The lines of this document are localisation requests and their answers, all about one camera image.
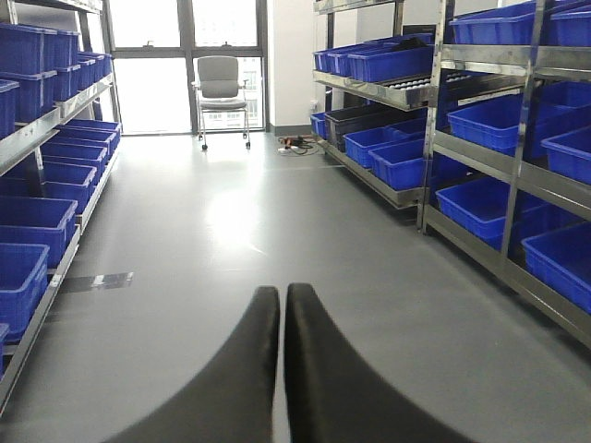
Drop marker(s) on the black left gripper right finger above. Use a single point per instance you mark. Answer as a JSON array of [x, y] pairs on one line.
[[333, 394]]

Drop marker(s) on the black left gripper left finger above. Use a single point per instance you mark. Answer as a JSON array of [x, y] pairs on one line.
[[231, 398]]

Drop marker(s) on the near right steel shelf rack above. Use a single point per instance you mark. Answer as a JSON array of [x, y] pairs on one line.
[[507, 149]]

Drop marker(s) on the left steel shelf rack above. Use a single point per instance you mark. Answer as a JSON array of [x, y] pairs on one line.
[[54, 164]]

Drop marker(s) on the black plastic tray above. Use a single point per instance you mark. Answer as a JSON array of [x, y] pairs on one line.
[[354, 119]]

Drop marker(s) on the grey office chair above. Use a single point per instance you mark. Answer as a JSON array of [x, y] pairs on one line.
[[218, 90]]

